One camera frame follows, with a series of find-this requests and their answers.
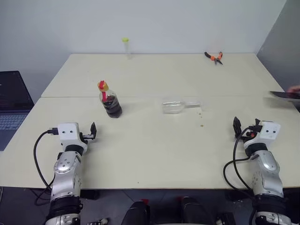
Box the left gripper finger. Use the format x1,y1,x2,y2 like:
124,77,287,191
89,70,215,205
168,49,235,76
90,121,98,142

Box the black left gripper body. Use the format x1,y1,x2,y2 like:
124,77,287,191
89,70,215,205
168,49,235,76
79,132,94,143

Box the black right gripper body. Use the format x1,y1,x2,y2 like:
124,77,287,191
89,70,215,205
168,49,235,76
241,125,263,142

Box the clear plastic cola bottle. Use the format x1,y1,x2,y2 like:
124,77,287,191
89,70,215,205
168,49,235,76
100,89,123,119

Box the clear glass with cola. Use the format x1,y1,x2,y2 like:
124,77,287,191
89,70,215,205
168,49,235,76
161,100,203,115

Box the orange and black pliers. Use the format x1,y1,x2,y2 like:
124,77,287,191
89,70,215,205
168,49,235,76
204,51,224,66

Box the dark laptop computer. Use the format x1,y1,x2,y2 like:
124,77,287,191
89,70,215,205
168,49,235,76
0,71,35,152

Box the clear tube with yellow-green cap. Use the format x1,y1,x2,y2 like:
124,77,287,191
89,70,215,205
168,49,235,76
121,37,133,60

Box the dark rounded shape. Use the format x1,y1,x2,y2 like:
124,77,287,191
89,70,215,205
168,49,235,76
121,200,151,225

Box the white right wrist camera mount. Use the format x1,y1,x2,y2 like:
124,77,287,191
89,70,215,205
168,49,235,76
243,120,281,151

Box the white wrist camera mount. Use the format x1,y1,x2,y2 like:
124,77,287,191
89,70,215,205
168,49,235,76
243,120,281,151
57,122,89,153

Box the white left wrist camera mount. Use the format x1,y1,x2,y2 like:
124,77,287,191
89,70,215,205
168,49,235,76
57,122,89,153

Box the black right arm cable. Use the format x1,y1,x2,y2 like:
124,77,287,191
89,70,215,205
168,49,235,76
223,127,258,191

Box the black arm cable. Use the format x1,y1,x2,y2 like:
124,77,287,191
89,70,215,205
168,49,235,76
33,127,59,191
223,127,258,191

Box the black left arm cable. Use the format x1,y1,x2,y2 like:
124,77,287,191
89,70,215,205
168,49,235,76
33,127,59,191

